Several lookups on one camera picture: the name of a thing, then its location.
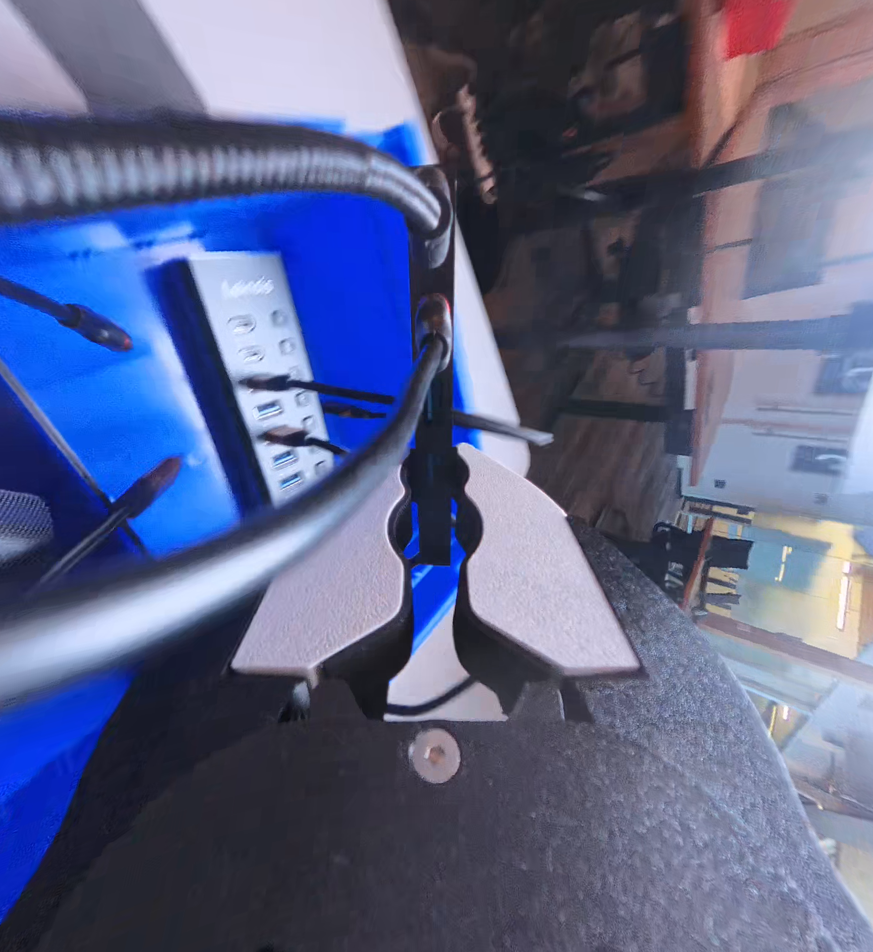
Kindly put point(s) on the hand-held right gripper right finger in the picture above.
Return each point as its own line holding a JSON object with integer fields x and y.
{"x": 533, "y": 587}

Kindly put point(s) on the blue plastic bin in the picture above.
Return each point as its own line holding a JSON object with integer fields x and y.
{"x": 109, "y": 416}

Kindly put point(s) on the silver multi-port usb hub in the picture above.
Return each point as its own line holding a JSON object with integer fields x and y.
{"x": 258, "y": 297}

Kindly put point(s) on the silver mesh cylinder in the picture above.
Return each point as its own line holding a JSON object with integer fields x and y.
{"x": 12, "y": 520}

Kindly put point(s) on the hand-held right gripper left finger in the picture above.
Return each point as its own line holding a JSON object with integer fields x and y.
{"x": 332, "y": 617}

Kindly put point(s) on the red box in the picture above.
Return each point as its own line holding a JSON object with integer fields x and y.
{"x": 756, "y": 26}

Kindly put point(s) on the black usb hub blue ports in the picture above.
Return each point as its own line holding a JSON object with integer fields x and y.
{"x": 432, "y": 506}

